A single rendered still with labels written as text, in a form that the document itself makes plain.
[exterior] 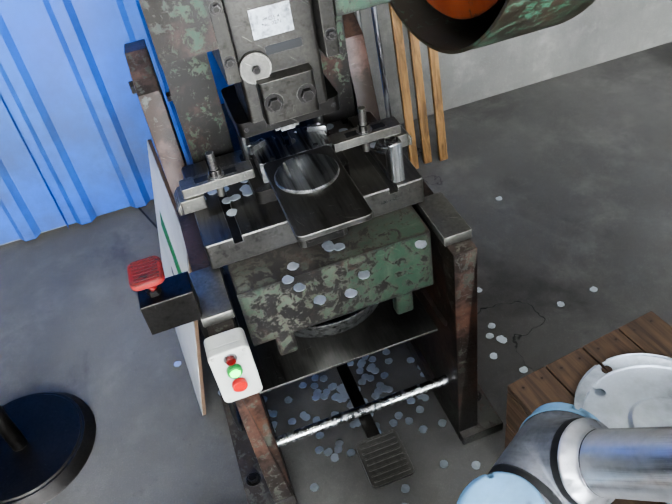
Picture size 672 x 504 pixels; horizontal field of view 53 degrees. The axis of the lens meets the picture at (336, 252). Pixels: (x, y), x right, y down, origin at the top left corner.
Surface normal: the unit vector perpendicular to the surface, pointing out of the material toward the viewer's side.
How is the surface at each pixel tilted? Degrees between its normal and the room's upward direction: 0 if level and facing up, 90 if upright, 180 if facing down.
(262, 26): 90
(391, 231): 0
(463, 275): 90
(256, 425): 90
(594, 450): 48
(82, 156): 90
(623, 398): 5
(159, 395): 0
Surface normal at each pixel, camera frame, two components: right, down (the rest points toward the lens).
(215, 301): -0.14, -0.74
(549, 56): 0.32, 0.59
